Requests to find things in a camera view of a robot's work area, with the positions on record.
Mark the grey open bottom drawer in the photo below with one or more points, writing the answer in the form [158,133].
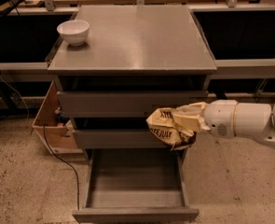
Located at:
[135,185]

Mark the brown chip bag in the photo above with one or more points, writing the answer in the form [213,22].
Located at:
[163,127]

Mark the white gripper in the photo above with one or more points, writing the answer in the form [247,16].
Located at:
[219,118]

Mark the cardboard box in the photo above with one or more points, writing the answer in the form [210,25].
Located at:
[50,130]

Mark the grey drawer cabinet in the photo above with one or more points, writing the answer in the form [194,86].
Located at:
[133,48]

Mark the grey middle drawer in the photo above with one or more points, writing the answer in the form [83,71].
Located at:
[100,139]

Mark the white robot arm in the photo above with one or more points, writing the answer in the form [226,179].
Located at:
[254,121]

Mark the grey top drawer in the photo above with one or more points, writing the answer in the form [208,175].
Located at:
[122,104]

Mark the white bowl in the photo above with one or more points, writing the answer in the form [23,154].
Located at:
[74,32]

